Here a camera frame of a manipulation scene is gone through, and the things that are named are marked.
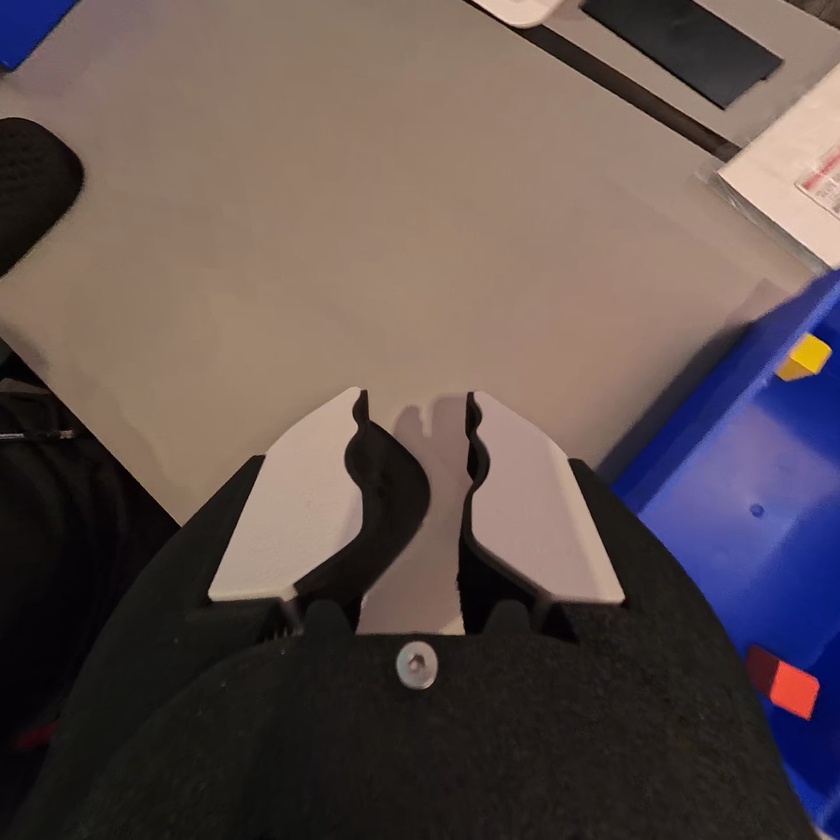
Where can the red wooden cube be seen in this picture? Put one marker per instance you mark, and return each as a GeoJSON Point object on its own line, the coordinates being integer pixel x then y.
{"type": "Point", "coordinates": [794, 689]}

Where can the laminated printed paper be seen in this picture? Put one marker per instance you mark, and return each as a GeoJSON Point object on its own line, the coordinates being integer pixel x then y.
{"type": "Point", "coordinates": [781, 170]}

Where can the yellow wooden cube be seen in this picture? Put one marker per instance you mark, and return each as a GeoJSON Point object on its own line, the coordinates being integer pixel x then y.
{"type": "Point", "coordinates": [808, 358]}

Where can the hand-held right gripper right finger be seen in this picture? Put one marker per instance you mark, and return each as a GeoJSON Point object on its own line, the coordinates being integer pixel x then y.
{"type": "Point", "coordinates": [541, 525]}

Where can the white board stand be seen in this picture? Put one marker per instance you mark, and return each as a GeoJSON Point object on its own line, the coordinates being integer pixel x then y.
{"type": "Point", "coordinates": [518, 10]}

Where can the blue plastic bin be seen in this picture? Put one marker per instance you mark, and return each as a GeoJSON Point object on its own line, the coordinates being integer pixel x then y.
{"type": "Point", "coordinates": [29, 26]}
{"type": "Point", "coordinates": [754, 459]}

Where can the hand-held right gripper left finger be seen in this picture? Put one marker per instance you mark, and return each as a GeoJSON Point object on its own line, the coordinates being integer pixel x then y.
{"type": "Point", "coordinates": [295, 518]}

